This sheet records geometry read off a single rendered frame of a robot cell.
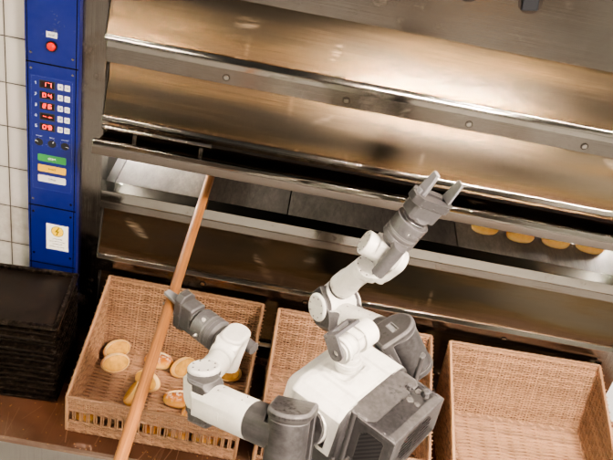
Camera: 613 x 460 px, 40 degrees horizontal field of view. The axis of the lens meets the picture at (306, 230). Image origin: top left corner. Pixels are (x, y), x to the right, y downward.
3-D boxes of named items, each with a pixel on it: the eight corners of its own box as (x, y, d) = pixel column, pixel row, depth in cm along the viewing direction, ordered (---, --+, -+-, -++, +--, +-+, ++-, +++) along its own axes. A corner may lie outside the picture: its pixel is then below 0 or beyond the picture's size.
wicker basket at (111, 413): (104, 330, 304) (107, 271, 288) (256, 359, 305) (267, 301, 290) (61, 432, 263) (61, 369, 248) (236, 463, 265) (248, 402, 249)
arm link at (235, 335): (223, 347, 223) (202, 367, 211) (233, 318, 220) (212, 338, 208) (244, 358, 222) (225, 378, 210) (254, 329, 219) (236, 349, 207)
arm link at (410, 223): (459, 215, 200) (428, 249, 206) (442, 190, 207) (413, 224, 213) (421, 203, 193) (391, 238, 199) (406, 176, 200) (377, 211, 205)
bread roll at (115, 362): (100, 355, 282) (97, 354, 287) (102, 375, 282) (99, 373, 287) (129, 350, 286) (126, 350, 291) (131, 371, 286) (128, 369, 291)
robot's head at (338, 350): (373, 350, 185) (363, 318, 183) (349, 368, 179) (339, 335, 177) (351, 349, 189) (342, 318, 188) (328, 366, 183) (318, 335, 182)
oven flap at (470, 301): (100, 254, 284) (107, 198, 280) (608, 348, 290) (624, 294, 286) (96, 258, 280) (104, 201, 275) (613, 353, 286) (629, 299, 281)
